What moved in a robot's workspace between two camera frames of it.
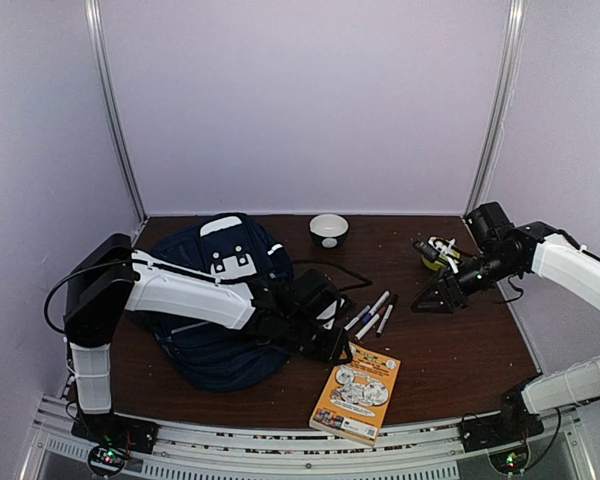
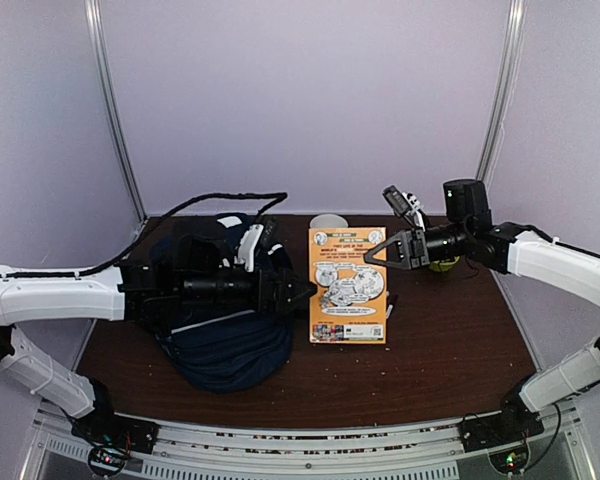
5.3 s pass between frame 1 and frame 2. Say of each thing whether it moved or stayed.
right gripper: moved
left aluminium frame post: stayed
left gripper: moved
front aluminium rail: stayed
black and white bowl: stayed
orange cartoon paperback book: moved
